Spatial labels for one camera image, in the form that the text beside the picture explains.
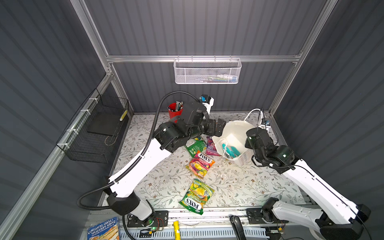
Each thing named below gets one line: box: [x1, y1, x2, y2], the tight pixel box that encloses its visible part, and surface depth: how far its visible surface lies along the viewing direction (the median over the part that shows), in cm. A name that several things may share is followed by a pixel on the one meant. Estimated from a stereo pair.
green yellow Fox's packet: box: [178, 178, 215, 215], surface depth 80 cm
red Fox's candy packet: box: [185, 150, 216, 179], surface depth 91 cm
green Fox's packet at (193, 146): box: [185, 139, 207, 158], surface depth 100 cm
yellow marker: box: [173, 220, 181, 240], surface depth 71 cm
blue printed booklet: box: [87, 217, 121, 240], surface depth 70 cm
